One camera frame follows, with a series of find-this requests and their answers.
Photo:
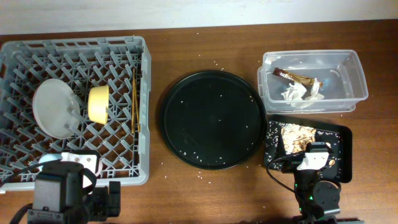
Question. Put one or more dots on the blue plastic cup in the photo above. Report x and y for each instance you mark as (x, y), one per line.
(50, 157)

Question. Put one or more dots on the pink plastic cup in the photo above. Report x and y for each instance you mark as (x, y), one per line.
(100, 167)

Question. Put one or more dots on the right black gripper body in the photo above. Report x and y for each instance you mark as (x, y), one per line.
(291, 167)

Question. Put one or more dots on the crumpled white tissue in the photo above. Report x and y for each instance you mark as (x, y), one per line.
(296, 91)

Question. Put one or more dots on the black rectangular tray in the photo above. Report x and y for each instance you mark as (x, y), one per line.
(340, 139)

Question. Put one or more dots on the clear plastic waste bin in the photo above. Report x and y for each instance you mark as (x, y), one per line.
(339, 71)

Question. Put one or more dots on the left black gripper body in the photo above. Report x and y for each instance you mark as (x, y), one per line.
(99, 204)

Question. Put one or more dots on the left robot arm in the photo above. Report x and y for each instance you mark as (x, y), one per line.
(66, 192)

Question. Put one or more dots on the brown coffee sachet wrapper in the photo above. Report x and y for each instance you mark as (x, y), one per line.
(293, 77)

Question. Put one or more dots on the grey round plate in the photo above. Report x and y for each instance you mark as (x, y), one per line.
(54, 106)

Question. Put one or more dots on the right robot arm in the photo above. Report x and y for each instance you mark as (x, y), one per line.
(318, 198)

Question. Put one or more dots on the yellow bowl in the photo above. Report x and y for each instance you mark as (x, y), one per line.
(98, 103)

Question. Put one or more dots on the grey plastic dishwasher rack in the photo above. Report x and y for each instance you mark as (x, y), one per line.
(82, 64)

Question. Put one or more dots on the round black tray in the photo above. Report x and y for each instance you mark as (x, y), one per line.
(212, 120)

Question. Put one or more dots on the food scraps pile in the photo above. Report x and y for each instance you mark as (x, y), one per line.
(295, 139)

